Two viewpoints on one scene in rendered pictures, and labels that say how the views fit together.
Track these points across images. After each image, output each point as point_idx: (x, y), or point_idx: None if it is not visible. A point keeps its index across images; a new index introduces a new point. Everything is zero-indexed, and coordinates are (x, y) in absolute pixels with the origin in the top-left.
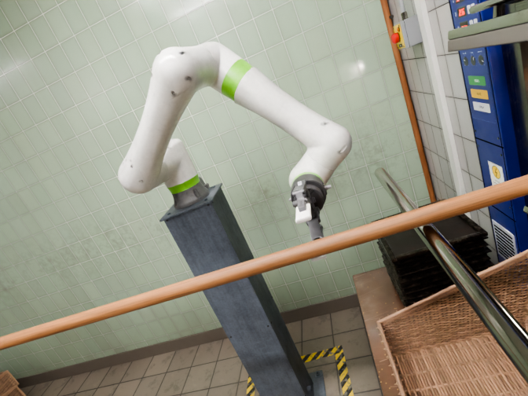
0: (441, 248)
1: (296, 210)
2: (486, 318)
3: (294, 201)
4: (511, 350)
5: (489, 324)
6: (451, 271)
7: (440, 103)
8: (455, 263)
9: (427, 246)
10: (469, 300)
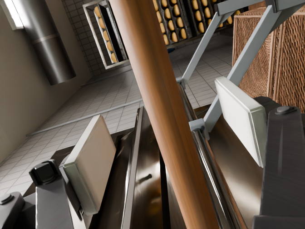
0: (218, 218)
1: (74, 148)
2: (202, 160)
3: (35, 178)
4: (198, 149)
5: (202, 157)
6: (212, 190)
7: None
8: (211, 199)
9: (232, 228)
10: (208, 169)
